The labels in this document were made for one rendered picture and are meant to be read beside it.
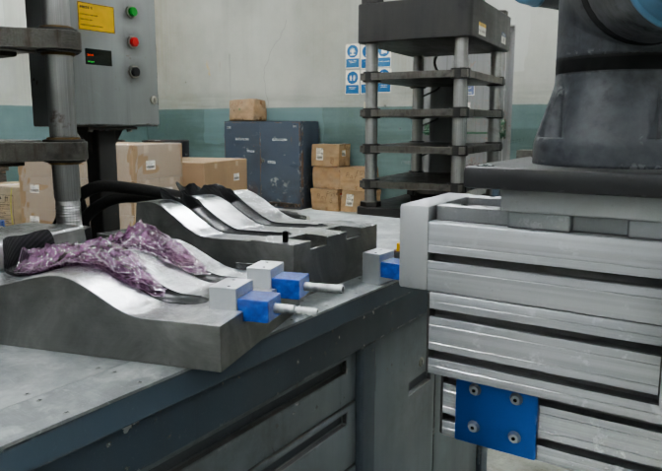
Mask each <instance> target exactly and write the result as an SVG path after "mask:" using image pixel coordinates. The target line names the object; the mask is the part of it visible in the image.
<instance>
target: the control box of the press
mask: <svg viewBox="0 0 662 471"><path fill-rule="evenodd" d="M25 5H26V19H27V28H37V27H39V26H42V21H41V7H40V0H25ZM69 8H70V25H71V27H72V28H74V29H75V30H78V31H79V33H81V37H82V52H80V54H78V55H76V56H74V57H73V72H74V89H75V105H76V120H77V133H78V134H79V136H80V137H81V139H85V141H87V142H88V153H89V158H88V159H87V164H88V181H89V183H90V182H94V181H98V180H117V162H116V142H117V140H118V138H119V136H120V135H121V133H122V131H123V129H126V130H127V132H132V130H133V129H137V127H134V126H158V125H159V124H160V119H159V95H158V71H157V47H156V23H155V0H69ZM29 61H30V74H31V88H32V102H33V126H35V127H49V123H48V108H47V93H46V80H45V65H44V55H41V54H40V53H29ZM87 226H88V227H92V238H97V237H98V235H97V234H98V233H104V232H110V231H116V230H120V219H119V204H115V205H112V206H110V207H107V208H105V209H104V210H102V211H101V212H99V213H98V214H97V215H96V216H94V217H93V218H92V220H91V224H90V223H88V224H87Z"/></svg>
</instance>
